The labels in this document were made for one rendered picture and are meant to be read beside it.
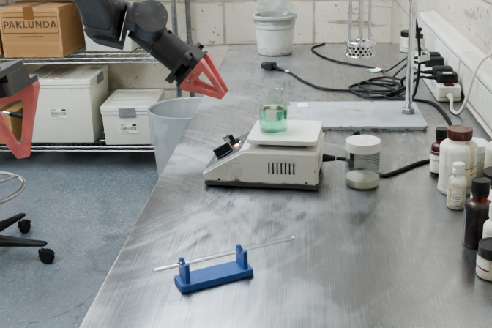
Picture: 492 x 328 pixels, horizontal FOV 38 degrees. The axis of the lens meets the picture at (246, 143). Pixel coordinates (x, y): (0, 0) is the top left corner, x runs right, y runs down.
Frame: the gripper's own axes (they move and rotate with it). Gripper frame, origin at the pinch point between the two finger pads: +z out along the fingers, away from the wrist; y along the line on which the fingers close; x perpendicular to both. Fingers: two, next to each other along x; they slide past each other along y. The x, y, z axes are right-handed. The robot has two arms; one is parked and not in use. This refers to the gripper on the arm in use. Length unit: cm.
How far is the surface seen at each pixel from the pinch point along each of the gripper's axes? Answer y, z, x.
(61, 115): 180, -52, 125
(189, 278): -46.6, 11.6, 5.3
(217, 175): -12.8, 8.5, 7.5
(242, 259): -42.1, 15.7, 1.0
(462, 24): 74, 39, -32
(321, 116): 27.8, 20.8, -0.5
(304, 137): -10.3, 15.5, -6.8
